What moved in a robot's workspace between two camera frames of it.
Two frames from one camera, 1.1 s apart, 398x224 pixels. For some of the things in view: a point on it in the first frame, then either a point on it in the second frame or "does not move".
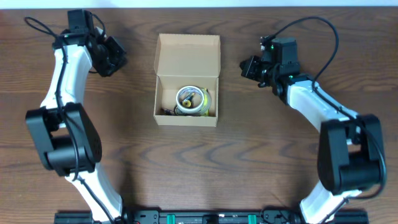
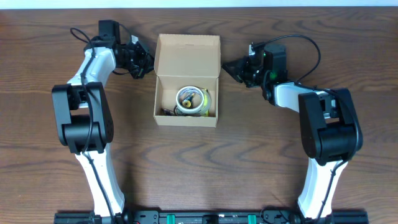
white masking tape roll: x=186 y=110 does not move
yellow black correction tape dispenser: x=187 y=102 does not move
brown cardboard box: x=182 y=60 does not move
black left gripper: x=119 y=55 -> x=146 y=61
